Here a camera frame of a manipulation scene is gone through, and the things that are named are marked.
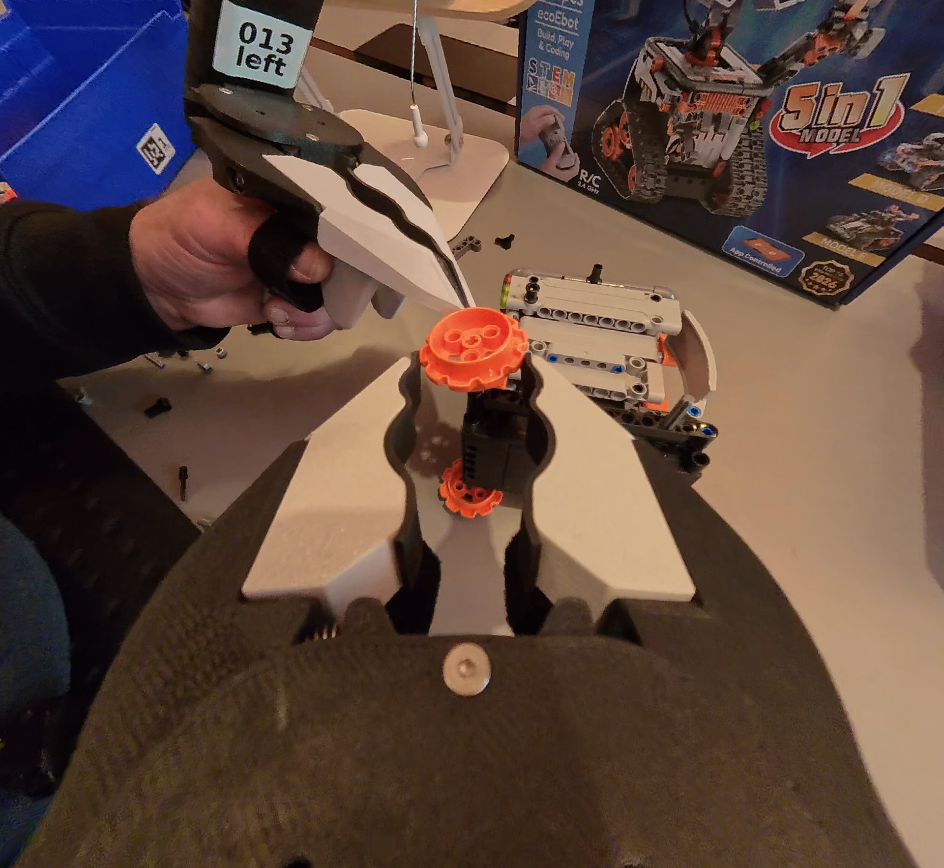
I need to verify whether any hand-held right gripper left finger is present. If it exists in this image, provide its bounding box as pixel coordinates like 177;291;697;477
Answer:
240;355;425;601

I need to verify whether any dark perforated mat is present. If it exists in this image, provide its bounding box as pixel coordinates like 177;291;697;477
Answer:
0;381;202;699

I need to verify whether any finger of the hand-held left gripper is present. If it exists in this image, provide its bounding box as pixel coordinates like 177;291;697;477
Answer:
262;154;476;313
357;158;476;301

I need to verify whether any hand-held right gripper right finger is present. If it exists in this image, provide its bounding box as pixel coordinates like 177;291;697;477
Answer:
522;355;698;602

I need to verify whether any person's left hand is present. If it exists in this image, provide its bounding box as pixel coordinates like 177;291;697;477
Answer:
129;178;349;344

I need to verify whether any blue parts bin with tag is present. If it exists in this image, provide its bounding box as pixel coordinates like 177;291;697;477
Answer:
0;0;196;192

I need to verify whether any orange gear wheel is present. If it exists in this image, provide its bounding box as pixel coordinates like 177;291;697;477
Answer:
419;307;531;393

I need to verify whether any person's leg in jeans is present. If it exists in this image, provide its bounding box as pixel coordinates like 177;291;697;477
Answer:
0;514;72;795

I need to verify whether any blue robot kit box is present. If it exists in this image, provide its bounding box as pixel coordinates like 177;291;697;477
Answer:
515;0;944;308

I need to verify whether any lamp cable with white plug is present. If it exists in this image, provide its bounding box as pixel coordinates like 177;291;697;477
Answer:
408;0;431;150

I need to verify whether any building block robot chassis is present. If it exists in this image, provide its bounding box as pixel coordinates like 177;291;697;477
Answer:
441;265;718;518

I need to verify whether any long black holed beam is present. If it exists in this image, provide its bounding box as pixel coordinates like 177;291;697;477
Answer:
619;403;715;445

